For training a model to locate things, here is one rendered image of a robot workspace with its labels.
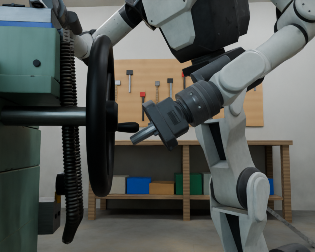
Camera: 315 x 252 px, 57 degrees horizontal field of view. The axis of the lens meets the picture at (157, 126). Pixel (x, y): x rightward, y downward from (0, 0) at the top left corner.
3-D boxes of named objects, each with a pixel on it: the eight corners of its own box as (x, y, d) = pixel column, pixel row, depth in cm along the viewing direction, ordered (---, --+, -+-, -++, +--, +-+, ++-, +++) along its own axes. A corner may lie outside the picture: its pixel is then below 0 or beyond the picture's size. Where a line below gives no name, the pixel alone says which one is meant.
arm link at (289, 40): (262, 81, 74) (316, 40, 77) (280, 65, 64) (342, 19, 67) (235, 49, 76) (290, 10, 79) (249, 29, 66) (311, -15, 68)
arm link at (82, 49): (54, 33, 102) (72, 51, 121) (69, 57, 101) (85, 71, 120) (79, 16, 102) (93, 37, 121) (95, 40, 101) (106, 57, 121)
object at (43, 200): (54, 234, 72) (55, 201, 73) (2, 236, 71) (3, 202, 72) (62, 226, 80) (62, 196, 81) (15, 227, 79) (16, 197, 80)
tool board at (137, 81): (264, 126, 368) (262, 56, 375) (108, 126, 378) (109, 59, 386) (263, 126, 372) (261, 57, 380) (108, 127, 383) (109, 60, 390)
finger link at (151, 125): (132, 143, 66) (155, 129, 67) (131, 140, 63) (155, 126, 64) (128, 137, 67) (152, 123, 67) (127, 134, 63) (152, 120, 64)
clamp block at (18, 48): (54, 78, 49) (55, 26, 50) (-31, 76, 48) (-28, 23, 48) (71, 94, 64) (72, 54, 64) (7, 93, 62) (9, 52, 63)
